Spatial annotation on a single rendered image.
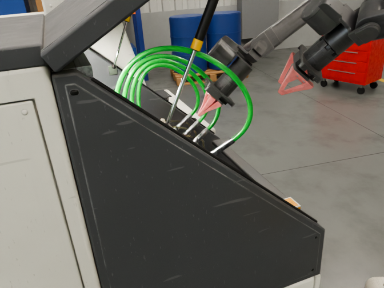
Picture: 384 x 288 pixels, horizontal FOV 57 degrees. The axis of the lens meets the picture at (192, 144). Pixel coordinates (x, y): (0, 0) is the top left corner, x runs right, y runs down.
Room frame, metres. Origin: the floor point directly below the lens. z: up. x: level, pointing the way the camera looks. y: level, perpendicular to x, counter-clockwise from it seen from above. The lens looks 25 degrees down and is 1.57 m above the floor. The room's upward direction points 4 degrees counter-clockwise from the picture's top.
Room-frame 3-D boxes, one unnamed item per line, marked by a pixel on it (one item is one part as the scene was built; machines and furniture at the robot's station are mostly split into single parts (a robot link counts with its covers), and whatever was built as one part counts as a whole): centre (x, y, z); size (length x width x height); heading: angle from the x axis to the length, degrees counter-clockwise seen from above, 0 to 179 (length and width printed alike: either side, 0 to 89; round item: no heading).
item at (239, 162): (1.06, -0.20, 0.87); 0.62 x 0.04 x 0.16; 19
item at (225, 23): (6.06, -0.36, 0.51); 1.20 x 0.85 x 1.02; 100
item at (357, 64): (4.85, -2.28, 0.43); 0.70 x 0.46 x 0.86; 37
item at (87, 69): (0.89, 0.27, 1.43); 0.54 x 0.03 x 0.02; 19
